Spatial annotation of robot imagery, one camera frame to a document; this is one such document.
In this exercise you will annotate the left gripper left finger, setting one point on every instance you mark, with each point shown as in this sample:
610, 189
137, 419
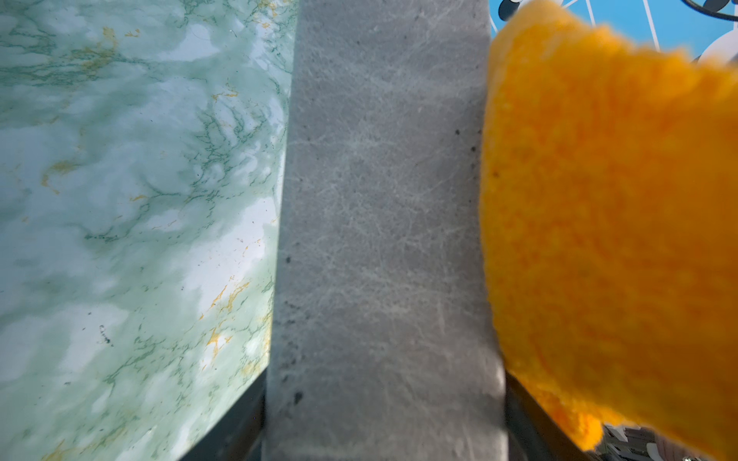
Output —
239, 434

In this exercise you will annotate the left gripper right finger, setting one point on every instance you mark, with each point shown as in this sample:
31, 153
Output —
531, 427

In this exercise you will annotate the orange towel cloth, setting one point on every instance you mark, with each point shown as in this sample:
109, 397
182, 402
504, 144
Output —
608, 220

